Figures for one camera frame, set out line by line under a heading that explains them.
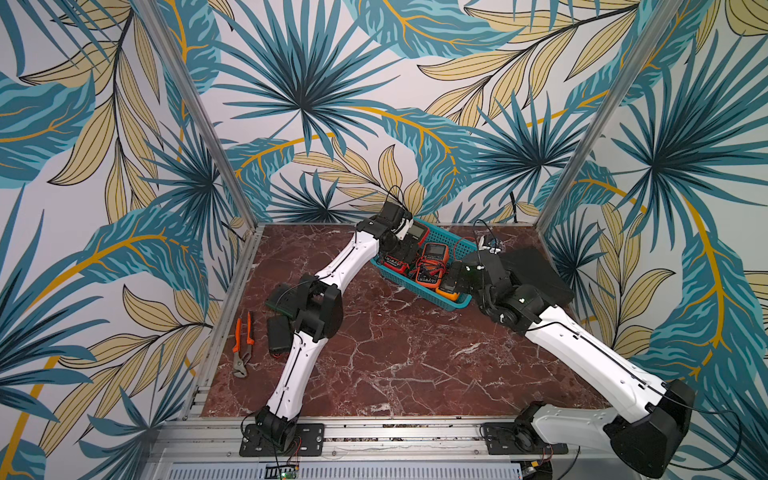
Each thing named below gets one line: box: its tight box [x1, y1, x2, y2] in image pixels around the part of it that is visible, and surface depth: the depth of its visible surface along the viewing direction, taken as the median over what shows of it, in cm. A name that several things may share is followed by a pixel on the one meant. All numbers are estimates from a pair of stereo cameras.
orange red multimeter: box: [416, 242, 449, 289], surface depth 96 cm
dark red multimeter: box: [383, 221, 430, 274], surface depth 96 cm
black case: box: [502, 248, 575, 306], surface depth 102 cm
